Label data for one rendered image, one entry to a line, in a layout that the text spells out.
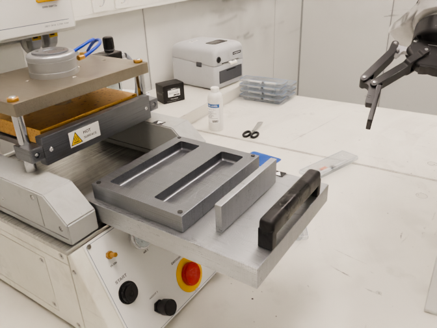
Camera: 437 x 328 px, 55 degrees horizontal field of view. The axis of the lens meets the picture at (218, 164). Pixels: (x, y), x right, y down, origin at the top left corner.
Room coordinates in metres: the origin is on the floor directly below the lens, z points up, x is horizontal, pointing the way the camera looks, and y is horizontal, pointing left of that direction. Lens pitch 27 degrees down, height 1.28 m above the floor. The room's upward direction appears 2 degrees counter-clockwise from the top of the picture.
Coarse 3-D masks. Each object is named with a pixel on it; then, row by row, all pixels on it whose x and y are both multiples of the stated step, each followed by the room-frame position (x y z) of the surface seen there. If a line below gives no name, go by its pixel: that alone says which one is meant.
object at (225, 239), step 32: (256, 192) 0.50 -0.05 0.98; (320, 192) 0.52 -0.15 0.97; (128, 224) 0.47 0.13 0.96; (160, 224) 0.45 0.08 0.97; (224, 224) 0.43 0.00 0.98; (256, 224) 0.44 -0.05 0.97; (288, 224) 0.44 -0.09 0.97; (192, 256) 0.41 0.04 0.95; (224, 256) 0.38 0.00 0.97; (256, 256) 0.38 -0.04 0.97; (256, 288) 0.36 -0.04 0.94
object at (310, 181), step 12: (300, 180) 0.48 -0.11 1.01; (312, 180) 0.48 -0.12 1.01; (288, 192) 0.45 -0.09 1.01; (300, 192) 0.45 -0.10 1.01; (312, 192) 0.48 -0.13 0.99; (276, 204) 0.43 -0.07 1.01; (288, 204) 0.43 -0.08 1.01; (300, 204) 0.45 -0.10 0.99; (264, 216) 0.40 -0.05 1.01; (276, 216) 0.40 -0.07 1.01; (288, 216) 0.42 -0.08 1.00; (264, 228) 0.39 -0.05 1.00; (276, 228) 0.39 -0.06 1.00; (264, 240) 0.39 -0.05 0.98
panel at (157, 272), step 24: (96, 240) 0.49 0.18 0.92; (120, 240) 0.51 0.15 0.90; (96, 264) 0.47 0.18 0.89; (120, 264) 0.49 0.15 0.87; (144, 264) 0.51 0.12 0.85; (168, 264) 0.54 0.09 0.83; (120, 288) 0.47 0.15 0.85; (144, 288) 0.49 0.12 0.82; (168, 288) 0.52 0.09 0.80; (192, 288) 0.54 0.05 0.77; (120, 312) 0.45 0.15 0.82; (144, 312) 0.47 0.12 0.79
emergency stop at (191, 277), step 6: (186, 264) 0.56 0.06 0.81; (192, 264) 0.56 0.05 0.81; (186, 270) 0.55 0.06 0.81; (192, 270) 0.56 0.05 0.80; (198, 270) 0.56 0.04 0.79; (186, 276) 0.54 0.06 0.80; (192, 276) 0.55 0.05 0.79; (198, 276) 0.56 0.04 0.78; (186, 282) 0.54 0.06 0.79; (192, 282) 0.54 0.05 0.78
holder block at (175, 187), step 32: (160, 160) 0.62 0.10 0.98; (192, 160) 0.58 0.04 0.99; (224, 160) 0.61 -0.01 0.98; (256, 160) 0.59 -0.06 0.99; (96, 192) 0.52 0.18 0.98; (128, 192) 0.49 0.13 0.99; (160, 192) 0.49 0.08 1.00; (192, 192) 0.51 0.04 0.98; (224, 192) 0.51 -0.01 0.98; (192, 224) 0.45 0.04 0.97
